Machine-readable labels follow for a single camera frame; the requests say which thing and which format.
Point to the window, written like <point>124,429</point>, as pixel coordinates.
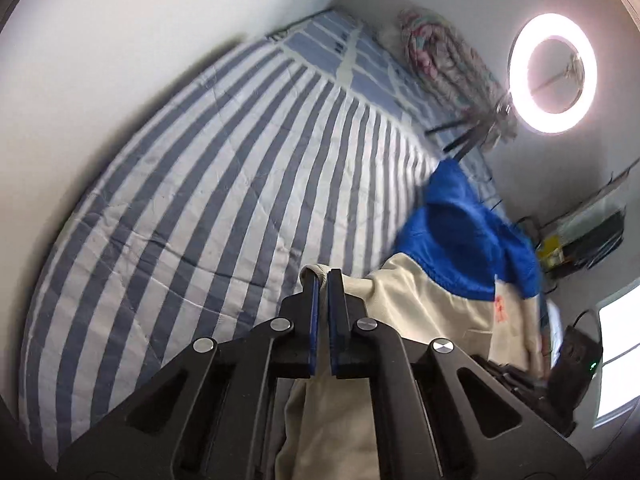
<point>615,360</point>

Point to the black clothes rack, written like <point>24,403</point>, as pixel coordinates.
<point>575,212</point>

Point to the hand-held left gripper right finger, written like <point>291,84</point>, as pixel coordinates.
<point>334,320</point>

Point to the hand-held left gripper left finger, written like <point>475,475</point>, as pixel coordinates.
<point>314,320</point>

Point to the blue white striped quilt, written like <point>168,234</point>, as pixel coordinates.
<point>200,185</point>

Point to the yellow box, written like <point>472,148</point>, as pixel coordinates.
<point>550,251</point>

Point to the blue checked bed sheet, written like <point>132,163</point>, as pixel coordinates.
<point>320,50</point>

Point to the blue and cream jacket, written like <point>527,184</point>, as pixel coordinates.
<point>450,230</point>

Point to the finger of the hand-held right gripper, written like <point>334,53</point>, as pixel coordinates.
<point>510,380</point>

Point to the dark hanging clothes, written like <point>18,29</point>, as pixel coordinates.
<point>597,240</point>

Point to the folded floral quilts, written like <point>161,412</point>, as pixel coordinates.
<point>440,60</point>

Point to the black tripod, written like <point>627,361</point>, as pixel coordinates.
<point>465,147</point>

